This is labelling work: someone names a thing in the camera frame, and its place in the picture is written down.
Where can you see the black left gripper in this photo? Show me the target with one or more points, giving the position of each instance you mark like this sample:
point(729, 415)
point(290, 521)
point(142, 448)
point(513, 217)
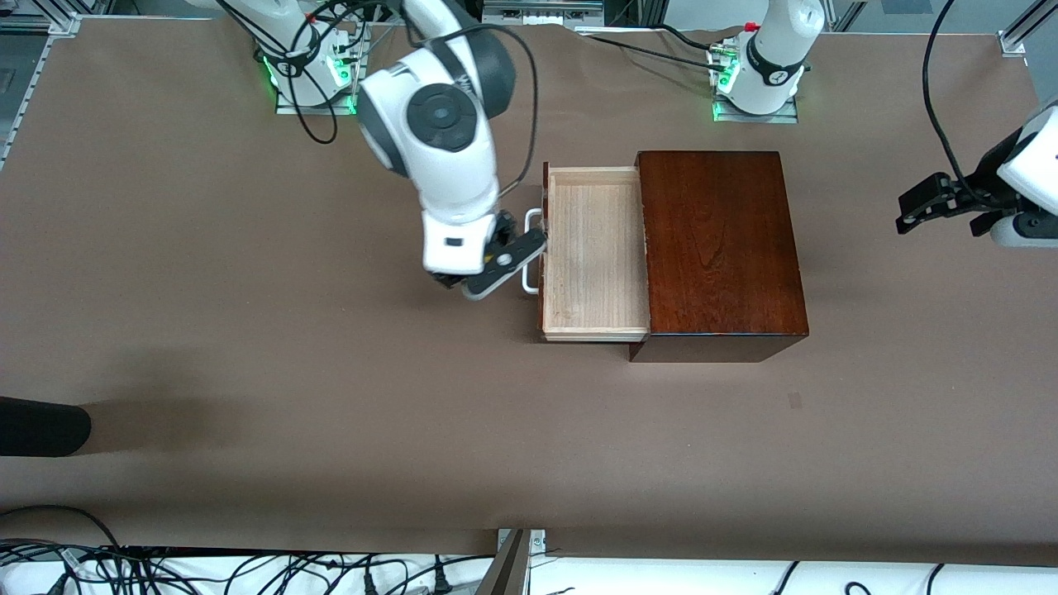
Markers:
point(980, 179)

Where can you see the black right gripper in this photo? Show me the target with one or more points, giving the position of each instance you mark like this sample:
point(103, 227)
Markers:
point(502, 226)

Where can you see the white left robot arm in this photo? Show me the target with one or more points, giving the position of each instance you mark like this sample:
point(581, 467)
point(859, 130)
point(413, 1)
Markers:
point(777, 58)

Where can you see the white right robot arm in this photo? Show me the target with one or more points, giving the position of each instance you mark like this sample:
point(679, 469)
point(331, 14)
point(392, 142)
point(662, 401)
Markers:
point(446, 165)

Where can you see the aluminium profile bar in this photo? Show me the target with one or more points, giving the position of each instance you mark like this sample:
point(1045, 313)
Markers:
point(1037, 16)

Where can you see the dark brown wooden cabinet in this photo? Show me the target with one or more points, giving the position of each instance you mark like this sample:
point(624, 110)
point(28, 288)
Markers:
point(727, 248)

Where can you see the brown paper table cover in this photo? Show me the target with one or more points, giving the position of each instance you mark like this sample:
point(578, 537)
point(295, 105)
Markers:
point(413, 454)

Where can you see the dark metal strut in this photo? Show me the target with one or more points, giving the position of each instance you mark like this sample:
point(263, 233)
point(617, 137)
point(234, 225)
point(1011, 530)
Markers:
point(506, 570)

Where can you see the black power plug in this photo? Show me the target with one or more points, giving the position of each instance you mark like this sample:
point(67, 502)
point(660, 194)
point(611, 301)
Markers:
point(443, 583)
point(369, 584)

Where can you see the black ribbed cylinder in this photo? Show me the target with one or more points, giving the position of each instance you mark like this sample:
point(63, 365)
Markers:
point(41, 426)

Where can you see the aluminium corner bracket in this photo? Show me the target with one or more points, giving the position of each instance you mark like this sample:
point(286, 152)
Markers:
point(1012, 43)

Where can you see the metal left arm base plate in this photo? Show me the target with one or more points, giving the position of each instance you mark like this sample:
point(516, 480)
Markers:
point(756, 118)

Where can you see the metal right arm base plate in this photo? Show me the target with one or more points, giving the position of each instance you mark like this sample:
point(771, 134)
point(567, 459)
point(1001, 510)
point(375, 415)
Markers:
point(318, 109)

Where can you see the small metal bracket plate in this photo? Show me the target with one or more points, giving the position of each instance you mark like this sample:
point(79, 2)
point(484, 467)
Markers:
point(537, 539)

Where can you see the perforated metal rail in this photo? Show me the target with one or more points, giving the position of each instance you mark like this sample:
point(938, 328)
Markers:
point(25, 91)

